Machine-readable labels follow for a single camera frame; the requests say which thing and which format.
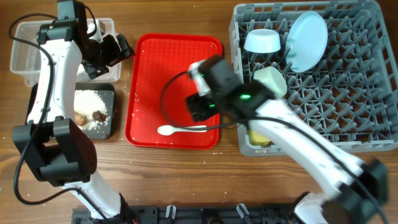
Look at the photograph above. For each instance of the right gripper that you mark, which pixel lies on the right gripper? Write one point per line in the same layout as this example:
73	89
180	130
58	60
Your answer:
200	106

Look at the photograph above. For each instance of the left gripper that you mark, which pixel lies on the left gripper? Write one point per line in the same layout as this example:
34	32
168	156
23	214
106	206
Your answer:
110	40

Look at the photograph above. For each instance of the yellow plastic cup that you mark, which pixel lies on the yellow plastic cup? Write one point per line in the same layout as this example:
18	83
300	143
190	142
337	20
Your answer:
257	139

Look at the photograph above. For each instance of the white rice pile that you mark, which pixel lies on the white rice pile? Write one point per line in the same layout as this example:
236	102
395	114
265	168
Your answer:
86	102

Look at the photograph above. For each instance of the dark brown food lump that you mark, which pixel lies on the dark brown food lump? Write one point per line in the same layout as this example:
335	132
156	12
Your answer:
99	116

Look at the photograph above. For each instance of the green bowl with rice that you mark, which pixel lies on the green bowl with rice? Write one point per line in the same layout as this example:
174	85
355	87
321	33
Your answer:
273	80

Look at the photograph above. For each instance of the brown carrot piece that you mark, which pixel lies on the brown carrot piece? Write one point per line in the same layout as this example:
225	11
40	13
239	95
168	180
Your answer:
80	119

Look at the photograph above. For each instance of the light blue bowl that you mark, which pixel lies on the light blue bowl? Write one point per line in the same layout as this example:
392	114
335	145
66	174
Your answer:
262	41

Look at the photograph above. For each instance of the light blue plate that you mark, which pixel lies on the light blue plate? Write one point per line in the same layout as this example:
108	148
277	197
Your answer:
306	41

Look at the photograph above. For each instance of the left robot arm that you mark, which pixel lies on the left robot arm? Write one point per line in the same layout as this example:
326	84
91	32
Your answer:
50	142

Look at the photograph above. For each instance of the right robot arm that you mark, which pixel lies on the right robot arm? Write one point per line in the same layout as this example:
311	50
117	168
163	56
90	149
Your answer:
352	191

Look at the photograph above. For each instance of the black food waste tray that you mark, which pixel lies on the black food waste tray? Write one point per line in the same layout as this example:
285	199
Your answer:
109	105

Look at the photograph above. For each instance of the clear plastic waste bin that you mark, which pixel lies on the clear plastic waste bin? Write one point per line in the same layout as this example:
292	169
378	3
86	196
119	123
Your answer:
26	59

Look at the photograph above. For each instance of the grey dishwasher rack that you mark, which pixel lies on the grey dishwasher rack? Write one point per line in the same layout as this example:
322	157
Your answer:
350	95

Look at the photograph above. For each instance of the white plastic spoon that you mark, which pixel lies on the white plastic spoon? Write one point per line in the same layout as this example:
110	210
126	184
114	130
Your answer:
168	130

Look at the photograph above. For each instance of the red serving tray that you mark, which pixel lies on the red serving tray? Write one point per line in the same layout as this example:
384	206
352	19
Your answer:
159	57

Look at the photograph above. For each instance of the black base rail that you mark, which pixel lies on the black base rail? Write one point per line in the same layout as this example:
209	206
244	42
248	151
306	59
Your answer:
270	213

